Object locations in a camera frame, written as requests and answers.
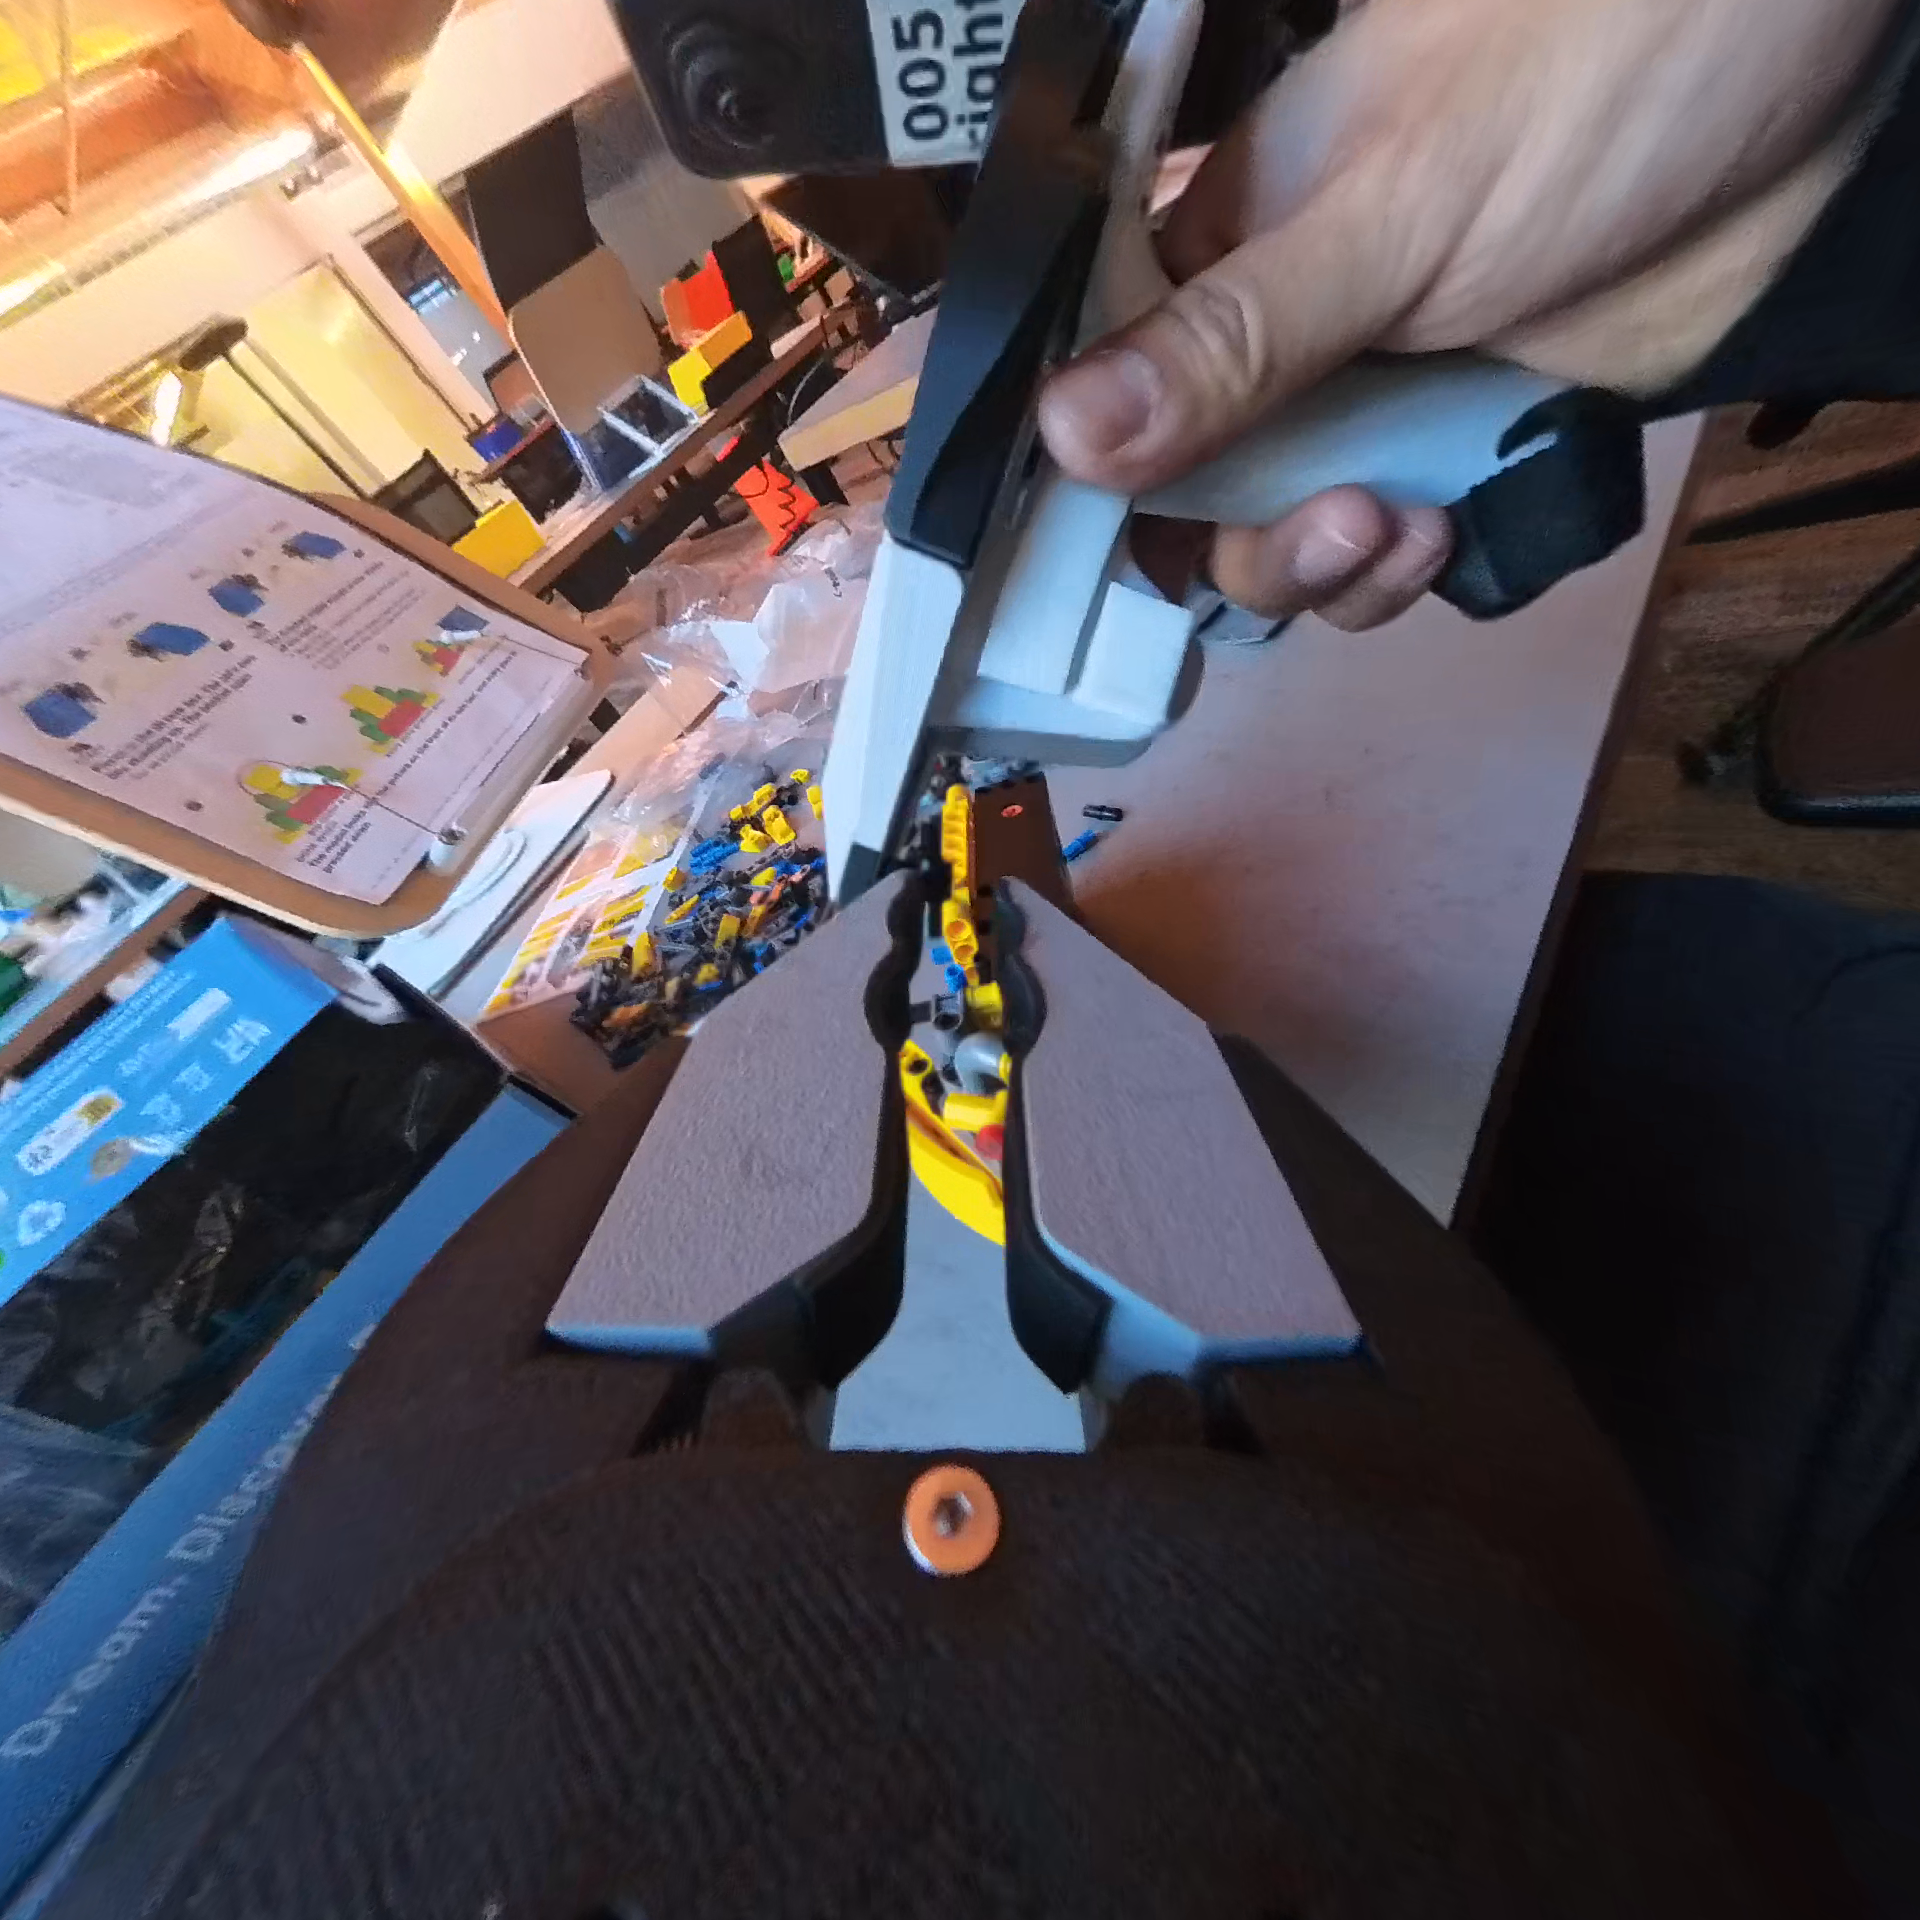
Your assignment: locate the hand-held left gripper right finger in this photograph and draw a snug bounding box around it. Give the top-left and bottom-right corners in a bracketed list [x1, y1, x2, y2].
[991, 877, 1367, 1397]

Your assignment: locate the blue kit box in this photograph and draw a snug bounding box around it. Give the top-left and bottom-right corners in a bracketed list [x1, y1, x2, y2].
[0, 914, 577, 1876]

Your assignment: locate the yellow grey toy vehicle model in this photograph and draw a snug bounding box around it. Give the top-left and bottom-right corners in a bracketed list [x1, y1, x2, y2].
[895, 756, 1080, 1247]

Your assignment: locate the person's black clothed body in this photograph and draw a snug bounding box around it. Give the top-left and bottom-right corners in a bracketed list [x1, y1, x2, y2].
[1463, 871, 1920, 1920]

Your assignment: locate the black chair base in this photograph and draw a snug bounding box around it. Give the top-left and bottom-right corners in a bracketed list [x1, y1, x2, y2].
[1678, 545, 1920, 829]

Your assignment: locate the background table with pale edge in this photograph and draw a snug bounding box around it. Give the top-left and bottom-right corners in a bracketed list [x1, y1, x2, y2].
[780, 306, 939, 473]

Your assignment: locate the white flat tray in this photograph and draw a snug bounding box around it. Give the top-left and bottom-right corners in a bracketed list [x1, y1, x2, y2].
[374, 768, 617, 992]

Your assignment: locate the plastic bag of parts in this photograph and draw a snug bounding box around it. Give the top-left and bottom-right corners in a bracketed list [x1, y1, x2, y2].
[0, 1018, 495, 1623]

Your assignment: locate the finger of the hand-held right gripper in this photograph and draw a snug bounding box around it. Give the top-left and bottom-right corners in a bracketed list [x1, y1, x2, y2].
[822, 533, 969, 904]

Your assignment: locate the orange plastic object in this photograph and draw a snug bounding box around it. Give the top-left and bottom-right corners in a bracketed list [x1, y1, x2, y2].
[736, 456, 819, 557]

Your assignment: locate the white printed sign board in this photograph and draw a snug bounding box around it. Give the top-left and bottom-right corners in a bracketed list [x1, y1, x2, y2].
[0, 393, 617, 938]

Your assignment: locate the clear plastic bag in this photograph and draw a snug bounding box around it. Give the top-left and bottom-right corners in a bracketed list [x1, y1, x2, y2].
[599, 510, 886, 781]

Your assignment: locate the person's right hand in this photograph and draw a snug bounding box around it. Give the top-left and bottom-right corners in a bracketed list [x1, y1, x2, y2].
[1036, 0, 1920, 632]

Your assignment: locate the pile of small building parts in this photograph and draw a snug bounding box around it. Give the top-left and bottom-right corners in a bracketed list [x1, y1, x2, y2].
[568, 766, 835, 1052]

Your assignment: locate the yellow storage bin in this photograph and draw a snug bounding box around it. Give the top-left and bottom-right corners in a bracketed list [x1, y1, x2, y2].
[662, 311, 755, 409]

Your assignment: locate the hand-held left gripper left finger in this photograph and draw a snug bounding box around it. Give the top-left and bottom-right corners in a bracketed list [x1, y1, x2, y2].
[543, 871, 913, 1389]

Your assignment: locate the yellow printed leaflet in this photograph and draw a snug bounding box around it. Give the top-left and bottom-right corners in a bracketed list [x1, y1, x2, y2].
[479, 815, 707, 1022]

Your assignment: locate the person's right forearm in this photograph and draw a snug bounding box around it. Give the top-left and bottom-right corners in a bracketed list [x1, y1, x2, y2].
[1640, 0, 1920, 436]

